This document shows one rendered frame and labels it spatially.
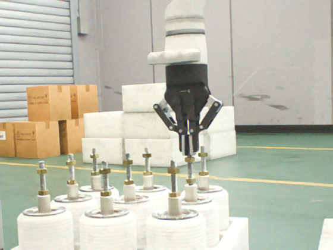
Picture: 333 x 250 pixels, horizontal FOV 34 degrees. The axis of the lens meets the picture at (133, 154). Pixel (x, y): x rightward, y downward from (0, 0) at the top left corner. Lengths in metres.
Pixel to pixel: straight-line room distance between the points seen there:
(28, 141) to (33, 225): 3.70
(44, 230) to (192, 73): 0.36
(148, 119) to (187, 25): 2.63
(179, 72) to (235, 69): 5.66
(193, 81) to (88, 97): 4.02
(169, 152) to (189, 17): 2.56
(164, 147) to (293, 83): 3.01
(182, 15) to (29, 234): 0.45
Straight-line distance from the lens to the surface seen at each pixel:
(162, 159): 3.51
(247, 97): 6.52
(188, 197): 0.98
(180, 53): 0.90
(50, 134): 4.60
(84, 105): 4.90
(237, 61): 6.59
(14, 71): 6.88
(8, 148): 4.88
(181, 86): 0.97
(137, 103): 3.60
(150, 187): 1.12
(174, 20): 0.95
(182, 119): 0.96
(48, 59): 7.24
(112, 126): 3.80
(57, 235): 0.93
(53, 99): 4.63
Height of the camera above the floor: 0.44
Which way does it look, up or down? 6 degrees down
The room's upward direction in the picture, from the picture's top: 3 degrees counter-clockwise
